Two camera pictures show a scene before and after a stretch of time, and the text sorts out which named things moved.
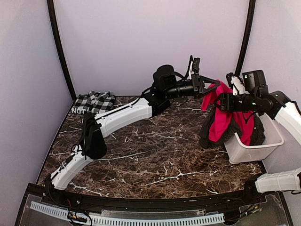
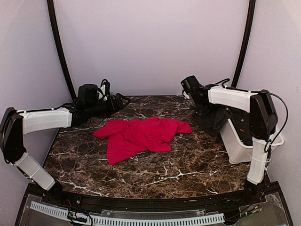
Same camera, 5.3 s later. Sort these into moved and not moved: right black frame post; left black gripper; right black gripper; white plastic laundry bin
Moved: right black gripper; left black gripper
Not moved: white plastic laundry bin; right black frame post
